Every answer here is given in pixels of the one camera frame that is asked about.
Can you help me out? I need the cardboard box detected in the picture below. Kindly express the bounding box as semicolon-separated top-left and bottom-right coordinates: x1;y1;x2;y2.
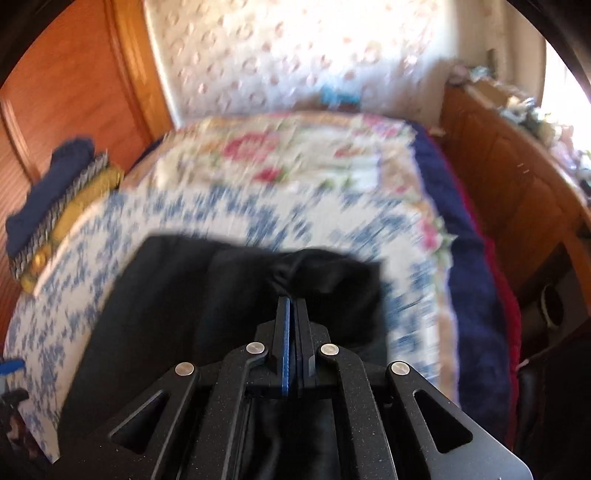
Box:
471;80;509;104

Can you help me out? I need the folded gold patterned cloth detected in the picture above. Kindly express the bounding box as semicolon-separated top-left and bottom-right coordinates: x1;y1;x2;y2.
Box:
21;166;125;294

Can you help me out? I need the blue white floral sheet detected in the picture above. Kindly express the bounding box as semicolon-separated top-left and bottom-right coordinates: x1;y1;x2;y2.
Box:
2;185;462;462

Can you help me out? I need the blue plastic bag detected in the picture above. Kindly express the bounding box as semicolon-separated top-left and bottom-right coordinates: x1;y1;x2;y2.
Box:
321;85;361;109

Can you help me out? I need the pink floral quilt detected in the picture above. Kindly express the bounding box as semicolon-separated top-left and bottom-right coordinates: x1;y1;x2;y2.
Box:
124;113;458;259

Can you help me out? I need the folded navy patterned cloth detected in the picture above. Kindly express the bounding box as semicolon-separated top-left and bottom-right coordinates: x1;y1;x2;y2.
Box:
10;154;110;278

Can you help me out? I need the navy blanket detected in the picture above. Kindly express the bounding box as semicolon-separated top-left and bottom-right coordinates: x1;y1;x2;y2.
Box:
411;121;513;439

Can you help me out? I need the dark round pot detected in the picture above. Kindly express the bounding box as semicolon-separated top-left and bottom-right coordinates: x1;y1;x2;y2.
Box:
538;281;570;329

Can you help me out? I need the black printed t-shirt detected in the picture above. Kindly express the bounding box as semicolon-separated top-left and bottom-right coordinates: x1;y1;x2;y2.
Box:
59;235;393;480

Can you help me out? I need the bright window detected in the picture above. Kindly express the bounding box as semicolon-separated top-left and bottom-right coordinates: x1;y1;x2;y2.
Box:
540;39;591;144

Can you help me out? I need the long wooden cabinet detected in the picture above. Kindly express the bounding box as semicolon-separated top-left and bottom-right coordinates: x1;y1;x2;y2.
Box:
441;85;591;296

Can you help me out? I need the red blanket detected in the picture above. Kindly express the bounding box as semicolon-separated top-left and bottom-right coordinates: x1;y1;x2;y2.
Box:
429;134;522;446

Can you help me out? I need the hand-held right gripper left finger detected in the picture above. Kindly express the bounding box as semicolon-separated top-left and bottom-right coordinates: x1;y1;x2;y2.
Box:
51;296;294;480

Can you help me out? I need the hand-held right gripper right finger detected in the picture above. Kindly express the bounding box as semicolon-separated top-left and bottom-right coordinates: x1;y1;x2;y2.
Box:
294;298;532;480

